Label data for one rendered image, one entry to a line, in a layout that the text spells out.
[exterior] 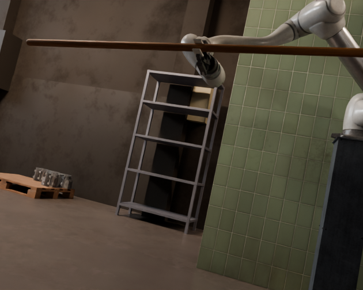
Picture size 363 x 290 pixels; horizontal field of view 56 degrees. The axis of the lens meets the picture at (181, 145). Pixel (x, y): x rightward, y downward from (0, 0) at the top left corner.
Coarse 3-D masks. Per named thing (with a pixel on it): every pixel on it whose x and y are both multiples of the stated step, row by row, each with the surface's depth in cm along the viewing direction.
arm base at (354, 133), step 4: (344, 132) 190; (348, 132) 187; (352, 132) 185; (356, 132) 184; (360, 132) 183; (332, 136) 193; (336, 136) 192; (344, 136) 184; (348, 136) 184; (352, 136) 183; (356, 136) 183; (360, 136) 183
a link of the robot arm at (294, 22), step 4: (296, 16) 169; (288, 20) 173; (292, 20) 171; (296, 20) 168; (292, 24) 170; (296, 24) 169; (296, 28) 170; (300, 28) 168; (296, 32) 171; (300, 32) 170; (304, 32) 169; (296, 36) 172; (300, 36) 173
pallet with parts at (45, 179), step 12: (36, 168) 458; (0, 180) 450; (12, 180) 407; (24, 180) 433; (36, 180) 454; (48, 180) 418; (60, 180) 440; (36, 192) 389; (48, 192) 419; (72, 192) 449
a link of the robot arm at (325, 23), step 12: (324, 0) 152; (336, 0) 151; (300, 12) 166; (312, 12) 157; (324, 12) 152; (336, 12) 150; (300, 24) 167; (312, 24) 160; (324, 24) 156; (336, 24) 155; (324, 36) 161; (336, 36) 159; (348, 36) 159; (348, 60) 163; (360, 60) 162; (360, 72) 164; (360, 84) 168
